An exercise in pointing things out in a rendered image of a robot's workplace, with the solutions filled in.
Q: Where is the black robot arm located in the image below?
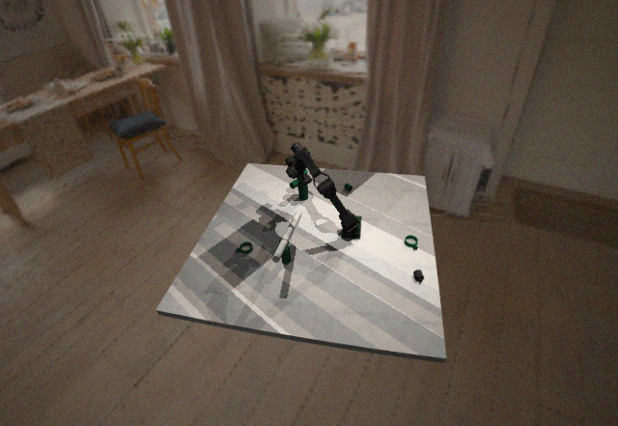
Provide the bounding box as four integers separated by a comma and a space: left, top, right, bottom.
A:
286, 142, 361, 233

